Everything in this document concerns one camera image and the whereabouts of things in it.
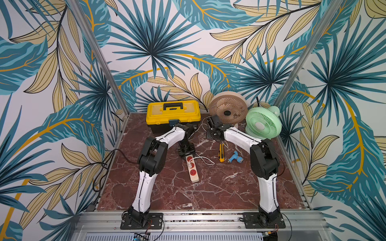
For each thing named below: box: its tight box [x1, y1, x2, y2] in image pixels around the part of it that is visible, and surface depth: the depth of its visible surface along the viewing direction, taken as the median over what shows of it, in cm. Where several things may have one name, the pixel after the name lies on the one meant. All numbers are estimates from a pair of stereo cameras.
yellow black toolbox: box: [145, 99, 202, 134], surface depth 99 cm
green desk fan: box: [245, 105, 283, 141], surface depth 86 cm
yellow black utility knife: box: [218, 143, 225, 163], surface depth 97 cm
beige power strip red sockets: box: [185, 154, 200, 184], surface depth 88 cm
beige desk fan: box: [208, 91, 248, 129], surface depth 91 cm
